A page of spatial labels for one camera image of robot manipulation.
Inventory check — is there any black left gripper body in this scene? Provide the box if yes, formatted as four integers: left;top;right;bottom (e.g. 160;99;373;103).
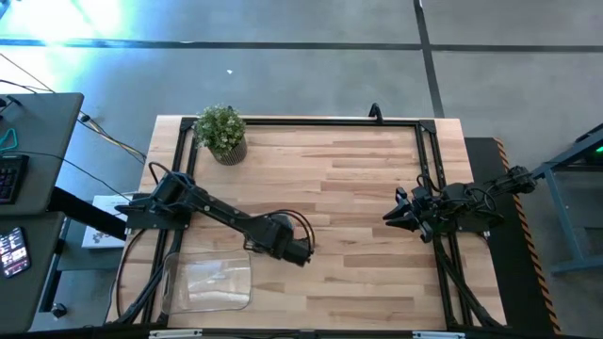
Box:
261;215;313;268

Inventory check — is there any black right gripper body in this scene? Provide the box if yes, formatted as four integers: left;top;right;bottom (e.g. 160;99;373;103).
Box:
405;186;442;244

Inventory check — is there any clear plastic basket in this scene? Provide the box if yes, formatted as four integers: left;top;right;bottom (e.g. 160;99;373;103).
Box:
159;248;254;315

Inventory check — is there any black mat with hazard stripe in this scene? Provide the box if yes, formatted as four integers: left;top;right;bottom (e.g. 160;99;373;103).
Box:
464;136;562;335

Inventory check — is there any potted plant in ribbed pot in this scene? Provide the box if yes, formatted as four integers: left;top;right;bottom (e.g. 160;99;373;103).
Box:
192;104;250;167

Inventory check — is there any blue-grey metal stand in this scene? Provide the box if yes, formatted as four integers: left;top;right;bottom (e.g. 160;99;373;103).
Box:
519;122;603;277

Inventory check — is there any black device with green light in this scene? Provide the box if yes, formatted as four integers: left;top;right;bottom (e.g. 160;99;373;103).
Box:
572;124;603;166

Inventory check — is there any white box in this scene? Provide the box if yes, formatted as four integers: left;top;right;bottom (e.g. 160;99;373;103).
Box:
82;194;136;250

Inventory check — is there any black support beam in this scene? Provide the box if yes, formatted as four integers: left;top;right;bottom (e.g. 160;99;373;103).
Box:
46;186;128;241

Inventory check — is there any grey side desk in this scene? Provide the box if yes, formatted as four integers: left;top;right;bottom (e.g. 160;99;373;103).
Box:
0;92;85;217

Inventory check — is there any dark grey side table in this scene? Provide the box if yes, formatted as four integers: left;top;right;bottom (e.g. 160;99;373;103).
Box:
0;211;67;335

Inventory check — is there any black smartphone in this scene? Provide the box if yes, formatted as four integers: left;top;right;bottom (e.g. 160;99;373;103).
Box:
0;226;32;279

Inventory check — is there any black keyboard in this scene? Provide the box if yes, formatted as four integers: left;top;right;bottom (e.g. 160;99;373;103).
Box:
0;153;30;206

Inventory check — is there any teal carabiner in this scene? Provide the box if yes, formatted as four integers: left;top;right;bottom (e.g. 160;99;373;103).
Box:
0;127;19;153

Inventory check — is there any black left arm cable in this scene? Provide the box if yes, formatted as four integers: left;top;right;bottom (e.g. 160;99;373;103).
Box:
244;209;316;253

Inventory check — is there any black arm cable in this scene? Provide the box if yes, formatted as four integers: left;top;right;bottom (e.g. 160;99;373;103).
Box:
244;209;316;253
464;186;497;222

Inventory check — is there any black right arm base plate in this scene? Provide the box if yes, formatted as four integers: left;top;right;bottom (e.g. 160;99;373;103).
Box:
421;193;505;234

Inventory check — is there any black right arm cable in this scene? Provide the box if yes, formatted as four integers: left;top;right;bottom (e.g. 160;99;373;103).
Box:
464;186;497;222

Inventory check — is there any black aluminium table frame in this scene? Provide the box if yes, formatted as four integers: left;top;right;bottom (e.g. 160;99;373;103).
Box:
112;116;508;331

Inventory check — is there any white table bracket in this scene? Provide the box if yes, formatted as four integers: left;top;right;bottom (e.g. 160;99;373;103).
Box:
413;330;466;339
149;328;204;339

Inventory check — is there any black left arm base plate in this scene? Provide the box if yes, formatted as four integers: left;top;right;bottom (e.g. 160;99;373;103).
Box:
115;202;194;232

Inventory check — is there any multicolour cable bundle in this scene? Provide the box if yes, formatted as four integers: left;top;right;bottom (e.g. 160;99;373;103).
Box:
77;110;148;165

